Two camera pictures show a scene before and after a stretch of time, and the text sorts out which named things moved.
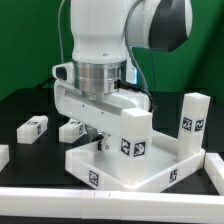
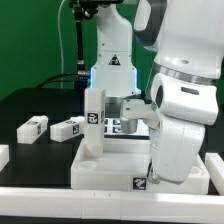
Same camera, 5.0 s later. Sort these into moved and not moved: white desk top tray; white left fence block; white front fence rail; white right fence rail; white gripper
Moved: white gripper; white desk top tray
Not moved: white right fence rail; white left fence block; white front fence rail
